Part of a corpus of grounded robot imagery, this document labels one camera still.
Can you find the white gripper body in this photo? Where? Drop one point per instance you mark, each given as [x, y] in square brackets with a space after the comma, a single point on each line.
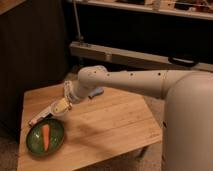
[69, 96]

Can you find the white ceramic cup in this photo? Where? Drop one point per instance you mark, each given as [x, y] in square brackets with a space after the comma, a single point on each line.
[59, 108]

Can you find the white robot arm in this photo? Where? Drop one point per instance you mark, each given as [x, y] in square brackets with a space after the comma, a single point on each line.
[187, 143]

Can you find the blue cloth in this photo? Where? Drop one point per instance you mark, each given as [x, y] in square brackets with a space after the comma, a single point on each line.
[96, 92]

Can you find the white marker pen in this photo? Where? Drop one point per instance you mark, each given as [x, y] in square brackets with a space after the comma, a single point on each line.
[40, 116]

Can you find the orange carrot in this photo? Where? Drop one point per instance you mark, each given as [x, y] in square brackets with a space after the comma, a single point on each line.
[46, 133]

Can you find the metal pole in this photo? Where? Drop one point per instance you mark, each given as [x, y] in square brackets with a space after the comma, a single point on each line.
[79, 35]

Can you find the wooden table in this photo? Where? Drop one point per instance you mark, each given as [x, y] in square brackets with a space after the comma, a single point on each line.
[111, 124]

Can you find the green bowl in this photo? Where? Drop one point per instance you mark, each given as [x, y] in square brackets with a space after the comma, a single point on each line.
[34, 138]

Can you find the metal shelf rail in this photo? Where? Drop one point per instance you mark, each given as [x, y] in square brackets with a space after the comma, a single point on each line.
[132, 58]

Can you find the black handle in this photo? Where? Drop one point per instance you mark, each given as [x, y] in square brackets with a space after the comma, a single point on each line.
[183, 61]

